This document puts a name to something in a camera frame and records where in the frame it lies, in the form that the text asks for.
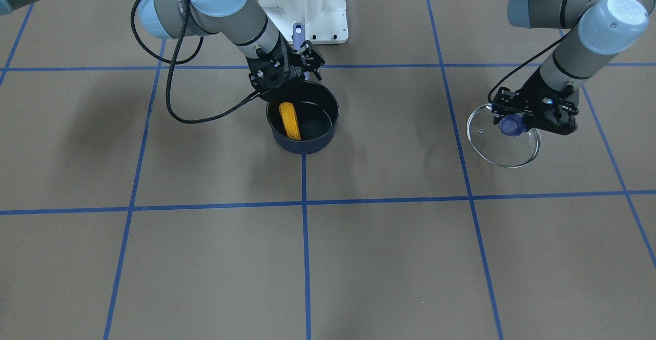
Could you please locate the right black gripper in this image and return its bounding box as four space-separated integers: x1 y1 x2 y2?
248 37 325 94

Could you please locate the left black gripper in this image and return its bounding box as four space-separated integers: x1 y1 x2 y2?
492 69 580 136

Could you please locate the yellow corn cob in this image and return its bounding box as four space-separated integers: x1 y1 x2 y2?
278 102 302 141

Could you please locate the dark blue saucepan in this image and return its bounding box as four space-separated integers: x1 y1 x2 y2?
265 22 340 155

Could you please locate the glass lid blue knob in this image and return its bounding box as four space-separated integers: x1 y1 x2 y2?
466 104 542 169

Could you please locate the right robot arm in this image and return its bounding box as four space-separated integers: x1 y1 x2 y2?
2 0 325 100

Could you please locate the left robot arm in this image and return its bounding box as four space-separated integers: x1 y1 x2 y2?
489 0 654 136

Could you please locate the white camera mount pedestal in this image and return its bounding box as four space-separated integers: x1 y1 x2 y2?
259 0 349 44

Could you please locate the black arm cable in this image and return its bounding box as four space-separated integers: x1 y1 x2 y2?
130 0 267 125

